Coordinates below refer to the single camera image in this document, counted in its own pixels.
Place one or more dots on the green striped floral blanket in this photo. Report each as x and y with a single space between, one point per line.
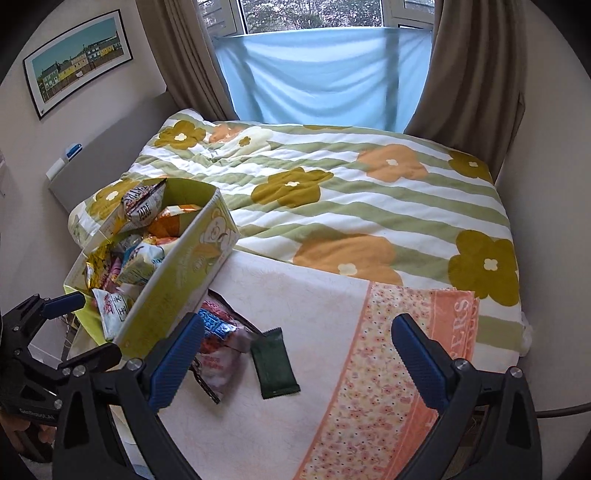
369 203

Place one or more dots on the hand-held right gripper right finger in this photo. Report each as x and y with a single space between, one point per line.
420 360

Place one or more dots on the peach floral towel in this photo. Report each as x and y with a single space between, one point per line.
369 369

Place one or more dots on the window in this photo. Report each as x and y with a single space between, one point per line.
314 14

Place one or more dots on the pile of assorted snacks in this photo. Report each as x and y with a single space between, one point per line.
138 258

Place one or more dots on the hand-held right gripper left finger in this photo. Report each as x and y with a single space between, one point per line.
178 364

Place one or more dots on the framed wall picture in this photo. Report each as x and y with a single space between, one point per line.
74 60

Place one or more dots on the yellow-green cardboard box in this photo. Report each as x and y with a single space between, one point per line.
175 286

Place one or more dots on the beige curtain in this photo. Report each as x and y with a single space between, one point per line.
471 83
184 60

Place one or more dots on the white blue small device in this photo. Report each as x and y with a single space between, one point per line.
64 161

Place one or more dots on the black metal pole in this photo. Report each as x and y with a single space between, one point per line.
563 410

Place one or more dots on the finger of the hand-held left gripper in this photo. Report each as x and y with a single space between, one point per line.
69 302
97 357

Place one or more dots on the grey headboard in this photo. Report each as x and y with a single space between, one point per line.
115 138

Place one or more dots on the dark green snack bar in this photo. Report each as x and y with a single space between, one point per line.
274 364

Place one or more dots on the person's left hand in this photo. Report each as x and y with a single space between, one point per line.
32 431

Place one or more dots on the red blue white candy bag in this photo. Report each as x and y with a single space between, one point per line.
221 364

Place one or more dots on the light blue cloth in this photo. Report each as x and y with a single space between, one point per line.
323 78

